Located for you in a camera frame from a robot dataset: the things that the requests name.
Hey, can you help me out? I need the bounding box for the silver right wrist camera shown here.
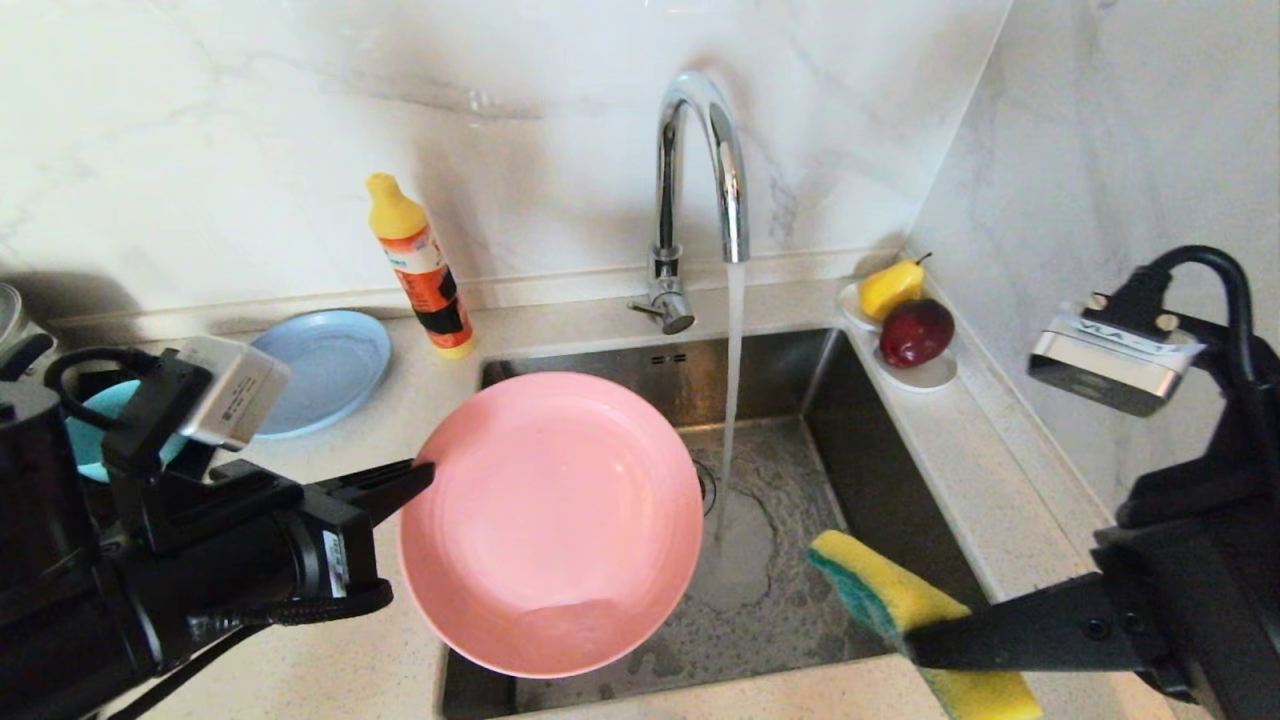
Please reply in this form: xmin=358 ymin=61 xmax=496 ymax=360
xmin=1028 ymin=292 xmax=1206 ymax=418

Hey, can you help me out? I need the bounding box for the large salmon pink plate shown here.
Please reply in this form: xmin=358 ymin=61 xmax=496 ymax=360
xmin=398 ymin=372 xmax=705 ymax=680

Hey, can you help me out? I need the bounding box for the yellow pear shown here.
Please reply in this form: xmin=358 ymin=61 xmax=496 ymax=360
xmin=859 ymin=252 xmax=932 ymax=322

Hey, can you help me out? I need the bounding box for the blue plate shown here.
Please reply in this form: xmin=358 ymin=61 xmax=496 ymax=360
xmin=250 ymin=309 xmax=393 ymax=439

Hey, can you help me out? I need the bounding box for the white fruit dish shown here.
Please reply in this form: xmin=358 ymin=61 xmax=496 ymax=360
xmin=838 ymin=281 xmax=959 ymax=392

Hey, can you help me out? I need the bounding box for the dark red apple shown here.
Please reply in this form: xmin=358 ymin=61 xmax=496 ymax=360
xmin=879 ymin=297 xmax=956 ymax=368

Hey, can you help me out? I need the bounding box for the stainless steel pot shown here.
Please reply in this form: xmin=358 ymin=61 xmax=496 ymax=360
xmin=0 ymin=283 xmax=56 ymax=381

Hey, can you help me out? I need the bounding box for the teal bowl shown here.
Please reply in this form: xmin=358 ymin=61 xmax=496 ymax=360
xmin=65 ymin=378 xmax=186 ymax=484

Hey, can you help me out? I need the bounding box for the stainless steel sink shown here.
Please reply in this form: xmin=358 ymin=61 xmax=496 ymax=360
xmin=436 ymin=326 xmax=1004 ymax=719

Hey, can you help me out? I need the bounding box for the orange dish soap bottle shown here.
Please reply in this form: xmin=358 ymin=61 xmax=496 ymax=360
xmin=365 ymin=172 xmax=476 ymax=359

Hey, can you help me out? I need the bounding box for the yellow sponge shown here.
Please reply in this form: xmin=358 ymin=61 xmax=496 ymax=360
xmin=807 ymin=530 xmax=1044 ymax=720

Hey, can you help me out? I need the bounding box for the chrome gooseneck faucet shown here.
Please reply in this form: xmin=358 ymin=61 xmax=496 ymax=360
xmin=628 ymin=68 xmax=751 ymax=336

